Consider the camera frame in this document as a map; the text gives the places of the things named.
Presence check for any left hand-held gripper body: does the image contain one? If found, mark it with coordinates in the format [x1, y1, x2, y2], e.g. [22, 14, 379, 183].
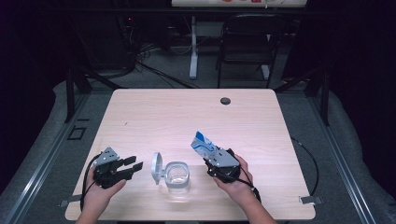
[92, 147, 126, 189]

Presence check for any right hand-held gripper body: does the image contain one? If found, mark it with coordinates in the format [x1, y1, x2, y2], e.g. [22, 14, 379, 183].
[204, 147, 242, 184]

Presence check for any blue and white pouch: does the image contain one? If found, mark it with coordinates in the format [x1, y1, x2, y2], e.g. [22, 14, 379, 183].
[190, 131, 220, 161]

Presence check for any clear jug with grey lid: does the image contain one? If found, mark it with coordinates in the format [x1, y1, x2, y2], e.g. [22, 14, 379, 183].
[150, 151, 191, 194]

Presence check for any person's left hand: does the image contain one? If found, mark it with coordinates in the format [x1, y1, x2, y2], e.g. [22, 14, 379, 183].
[83, 169, 127, 213]

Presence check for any person's right hand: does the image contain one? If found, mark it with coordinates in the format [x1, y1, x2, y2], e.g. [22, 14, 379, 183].
[214, 153, 255, 203]

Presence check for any grey tape strip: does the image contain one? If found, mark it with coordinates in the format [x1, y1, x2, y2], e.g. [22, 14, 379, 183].
[58, 194, 84, 208]
[299, 195, 324, 205]

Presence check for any black metal stand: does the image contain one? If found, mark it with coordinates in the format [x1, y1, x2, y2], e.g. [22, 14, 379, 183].
[64, 60, 125, 124]
[274, 66, 332, 127]

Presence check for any white desk leg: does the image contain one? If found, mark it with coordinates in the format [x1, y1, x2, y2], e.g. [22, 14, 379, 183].
[189, 15, 200, 80]

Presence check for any black folding chair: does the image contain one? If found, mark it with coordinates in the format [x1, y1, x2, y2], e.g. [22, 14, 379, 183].
[216, 13, 290, 90]

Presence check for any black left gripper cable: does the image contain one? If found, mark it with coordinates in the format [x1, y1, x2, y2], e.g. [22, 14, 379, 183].
[79, 153, 105, 213]

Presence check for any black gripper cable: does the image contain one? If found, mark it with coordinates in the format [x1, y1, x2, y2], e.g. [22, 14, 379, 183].
[238, 167, 262, 203]
[79, 153, 105, 213]

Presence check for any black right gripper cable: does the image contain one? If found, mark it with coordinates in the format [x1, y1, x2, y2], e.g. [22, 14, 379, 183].
[238, 167, 262, 203]

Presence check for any black floor socket frame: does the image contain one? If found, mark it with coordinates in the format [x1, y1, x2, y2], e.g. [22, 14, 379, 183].
[66, 124, 88, 141]

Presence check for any aluminium floor rail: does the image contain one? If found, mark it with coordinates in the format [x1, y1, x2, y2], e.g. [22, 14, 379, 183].
[2, 92, 92, 224]
[307, 95, 378, 224]

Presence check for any bundle of floor cables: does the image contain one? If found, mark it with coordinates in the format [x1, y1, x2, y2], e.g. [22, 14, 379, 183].
[116, 15, 202, 90]

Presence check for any black cable on floor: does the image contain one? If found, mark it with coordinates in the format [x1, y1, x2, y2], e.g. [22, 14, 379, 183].
[290, 136, 319, 198]

